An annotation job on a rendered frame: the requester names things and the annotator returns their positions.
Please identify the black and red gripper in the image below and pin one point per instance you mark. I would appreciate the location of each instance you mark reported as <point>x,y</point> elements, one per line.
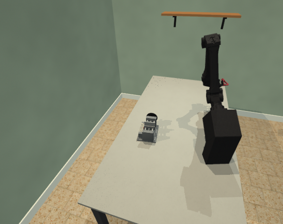
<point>223,83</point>

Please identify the grey bench vise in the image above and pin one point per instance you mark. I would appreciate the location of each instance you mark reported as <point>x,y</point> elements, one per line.
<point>148,129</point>

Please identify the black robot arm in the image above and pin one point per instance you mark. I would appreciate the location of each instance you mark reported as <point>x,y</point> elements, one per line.
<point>210,77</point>

